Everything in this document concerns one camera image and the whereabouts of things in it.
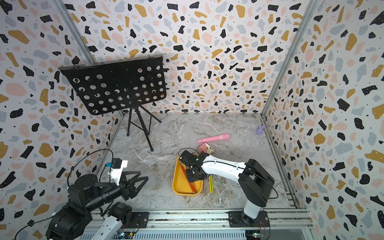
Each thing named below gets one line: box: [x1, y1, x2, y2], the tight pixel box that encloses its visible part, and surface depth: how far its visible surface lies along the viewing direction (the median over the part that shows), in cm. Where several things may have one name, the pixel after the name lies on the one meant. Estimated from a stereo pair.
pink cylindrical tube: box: [197, 133, 231, 143], surface depth 106 cm
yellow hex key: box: [209, 175, 212, 194], surface depth 87 cm
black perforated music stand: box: [58, 55, 167, 152], surface depth 74 cm
